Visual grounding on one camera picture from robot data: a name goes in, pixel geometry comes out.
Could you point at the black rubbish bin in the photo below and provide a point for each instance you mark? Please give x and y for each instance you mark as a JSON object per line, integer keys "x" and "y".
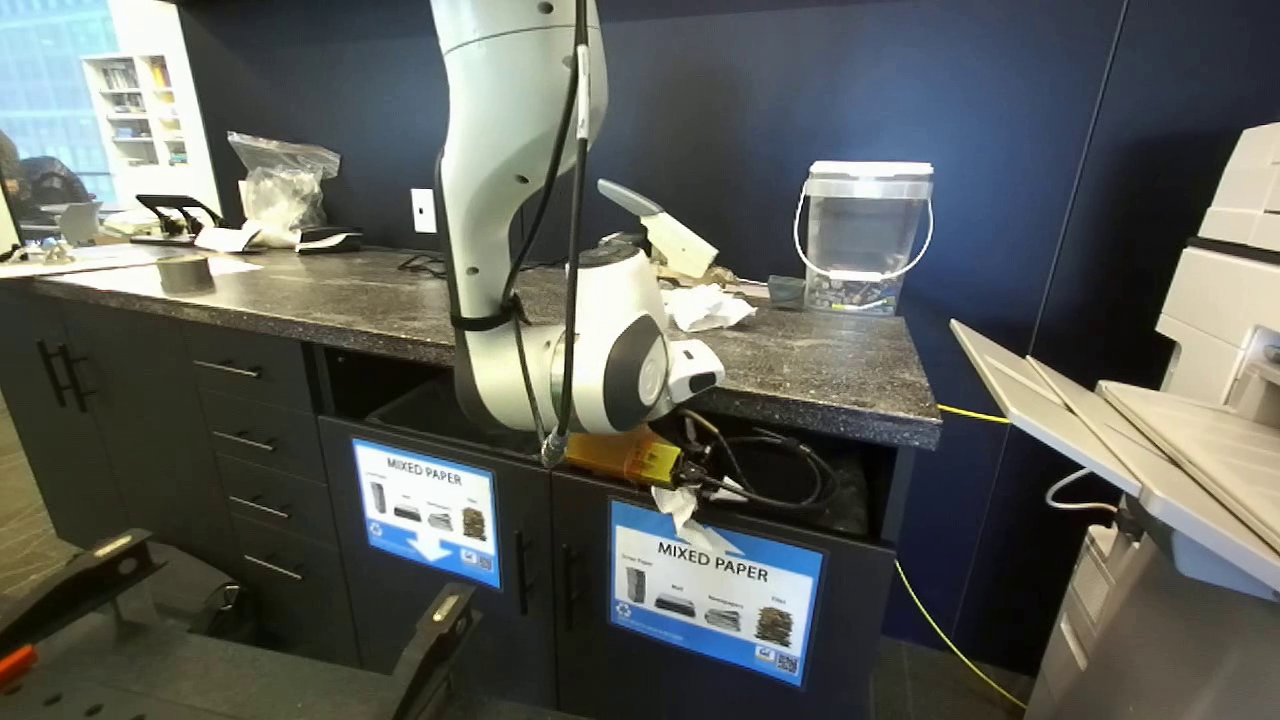
{"x": 781, "y": 479}
{"x": 432, "y": 411}

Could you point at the grey office printer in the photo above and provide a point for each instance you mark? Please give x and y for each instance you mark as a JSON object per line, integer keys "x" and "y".
{"x": 1175, "y": 611}

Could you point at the right black rubbish bin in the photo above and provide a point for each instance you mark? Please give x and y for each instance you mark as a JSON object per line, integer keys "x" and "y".
{"x": 781, "y": 479}

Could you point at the white single wall socket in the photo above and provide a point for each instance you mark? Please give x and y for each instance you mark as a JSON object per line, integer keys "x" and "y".
{"x": 421, "y": 208}

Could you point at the clear plastic bag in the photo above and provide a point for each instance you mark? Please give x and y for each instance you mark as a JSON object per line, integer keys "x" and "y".
{"x": 281, "y": 185}

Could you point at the black office chair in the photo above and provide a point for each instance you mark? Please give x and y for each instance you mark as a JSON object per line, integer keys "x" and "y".
{"x": 78, "y": 654}

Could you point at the right blue mixed paper sign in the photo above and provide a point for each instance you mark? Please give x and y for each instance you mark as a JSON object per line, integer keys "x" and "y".
{"x": 749, "y": 600}

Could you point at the white tissue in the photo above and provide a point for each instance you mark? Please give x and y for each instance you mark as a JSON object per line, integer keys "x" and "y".
{"x": 706, "y": 308}
{"x": 681, "y": 510}

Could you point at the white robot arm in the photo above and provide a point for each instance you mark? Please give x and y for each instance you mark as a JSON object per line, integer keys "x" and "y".
{"x": 527, "y": 100}

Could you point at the black drawer cabinet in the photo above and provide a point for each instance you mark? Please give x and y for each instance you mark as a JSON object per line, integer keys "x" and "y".
{"x": 199, "y": 435}

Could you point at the left black rubbish bin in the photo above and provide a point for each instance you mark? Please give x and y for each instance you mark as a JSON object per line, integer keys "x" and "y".
{"x": 432, "y": 411}

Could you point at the left blue recycling sign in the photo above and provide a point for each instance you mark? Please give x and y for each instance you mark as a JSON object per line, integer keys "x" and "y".
{"x": 430, "y": 510}

